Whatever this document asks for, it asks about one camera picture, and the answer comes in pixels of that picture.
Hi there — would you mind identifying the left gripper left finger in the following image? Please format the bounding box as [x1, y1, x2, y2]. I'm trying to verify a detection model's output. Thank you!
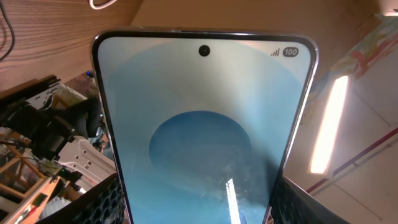
[38, 174, 126, 224]

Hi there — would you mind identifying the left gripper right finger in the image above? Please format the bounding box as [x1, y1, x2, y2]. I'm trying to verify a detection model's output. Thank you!
[271, 177, 348, 224]

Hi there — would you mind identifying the Galaxy S25 smartphone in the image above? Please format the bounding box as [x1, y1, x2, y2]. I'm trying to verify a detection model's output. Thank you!
[91, 29, 319, 223]

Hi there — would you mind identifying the black USB charging cable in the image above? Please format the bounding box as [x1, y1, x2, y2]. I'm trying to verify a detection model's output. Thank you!
[0, 0, 16, 62]

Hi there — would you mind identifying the white power strip cord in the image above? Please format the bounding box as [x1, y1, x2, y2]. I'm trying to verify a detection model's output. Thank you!
[88, 0, 118, 11]

